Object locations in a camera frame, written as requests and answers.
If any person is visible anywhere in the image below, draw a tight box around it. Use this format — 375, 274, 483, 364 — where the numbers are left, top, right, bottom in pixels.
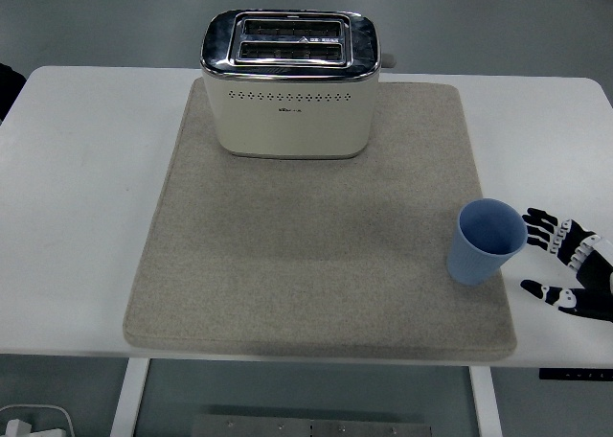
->
0, 62, 28, 123

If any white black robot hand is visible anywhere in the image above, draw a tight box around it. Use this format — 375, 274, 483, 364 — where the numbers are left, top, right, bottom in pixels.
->
519, 207, 613, 324

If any cream and chrome toaster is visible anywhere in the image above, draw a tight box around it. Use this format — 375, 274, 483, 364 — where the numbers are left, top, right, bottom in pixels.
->
199, 9, 398, 161

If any blue ribbed water cup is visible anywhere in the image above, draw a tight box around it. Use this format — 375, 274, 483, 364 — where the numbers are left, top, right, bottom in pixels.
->
445, 197, 529, 287

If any white table leg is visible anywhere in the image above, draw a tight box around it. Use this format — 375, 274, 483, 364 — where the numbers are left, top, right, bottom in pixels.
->
468, 365, 504, 437
109, 358, 151, 437

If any black table control panel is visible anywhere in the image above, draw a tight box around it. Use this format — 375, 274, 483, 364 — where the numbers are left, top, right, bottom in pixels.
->
538, 368, 613, 381

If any beige felt table mat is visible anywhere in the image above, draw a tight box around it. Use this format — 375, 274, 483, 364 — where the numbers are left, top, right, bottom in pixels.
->
123, 80, 519, 361

